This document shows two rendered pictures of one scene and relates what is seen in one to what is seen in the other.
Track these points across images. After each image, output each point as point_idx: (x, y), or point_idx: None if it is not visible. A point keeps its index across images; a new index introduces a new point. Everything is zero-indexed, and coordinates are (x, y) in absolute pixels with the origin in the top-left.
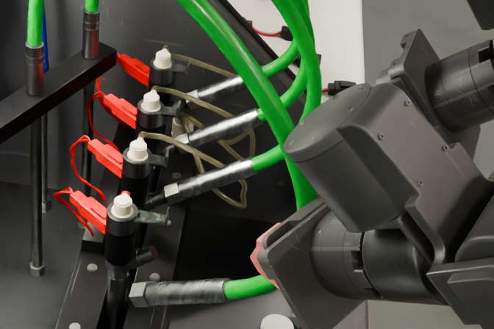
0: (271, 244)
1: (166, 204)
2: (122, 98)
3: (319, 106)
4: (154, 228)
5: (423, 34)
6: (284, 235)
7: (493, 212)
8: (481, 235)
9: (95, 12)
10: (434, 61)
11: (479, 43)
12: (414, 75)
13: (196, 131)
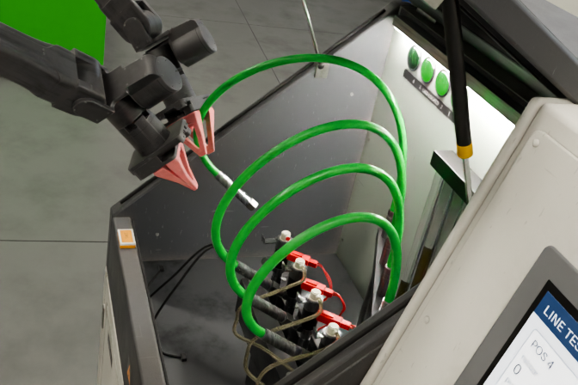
0: (208, 96)
1: (282, 352)
2: (340, 321)
3: (211, 48)
4: (279, 335)
5: (175, 137)
6: (205, 96)
7: (156, 18)
8: (159, 17)
9: (384, 298)
10: (165, 142)
11: (150, 114)
12: (175, 125)
13: (282, 310)
